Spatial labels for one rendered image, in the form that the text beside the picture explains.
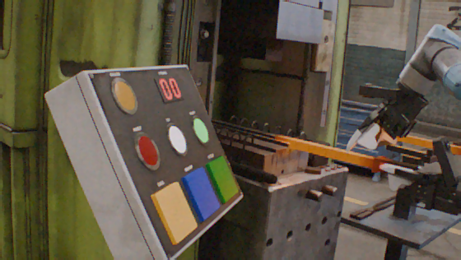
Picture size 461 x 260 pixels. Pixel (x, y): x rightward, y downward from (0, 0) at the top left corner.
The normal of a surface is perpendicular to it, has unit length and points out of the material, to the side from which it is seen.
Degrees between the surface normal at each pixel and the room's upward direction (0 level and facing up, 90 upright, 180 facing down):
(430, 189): 90
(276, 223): 90
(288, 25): 90
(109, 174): 90
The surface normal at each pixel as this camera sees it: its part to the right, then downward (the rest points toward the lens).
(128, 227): -0.31, 0.15
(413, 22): -0.67, 0.07
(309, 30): 0.72, 0.19
